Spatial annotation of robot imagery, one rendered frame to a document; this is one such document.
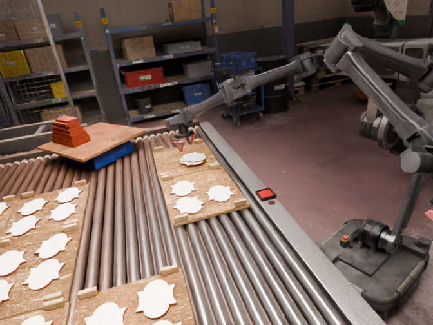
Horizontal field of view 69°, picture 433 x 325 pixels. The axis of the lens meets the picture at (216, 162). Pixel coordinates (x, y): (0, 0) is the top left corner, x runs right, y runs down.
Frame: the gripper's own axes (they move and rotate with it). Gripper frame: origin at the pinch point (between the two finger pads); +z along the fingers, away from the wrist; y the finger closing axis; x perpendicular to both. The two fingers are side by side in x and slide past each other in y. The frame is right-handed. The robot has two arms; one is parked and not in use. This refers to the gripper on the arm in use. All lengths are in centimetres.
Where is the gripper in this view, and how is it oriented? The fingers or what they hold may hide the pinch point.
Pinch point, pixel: (185, 146)
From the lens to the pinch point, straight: 186.0
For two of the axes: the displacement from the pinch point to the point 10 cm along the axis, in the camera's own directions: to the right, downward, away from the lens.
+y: 5.2, -4.3, 7.4
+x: -8.5, -1.6, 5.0
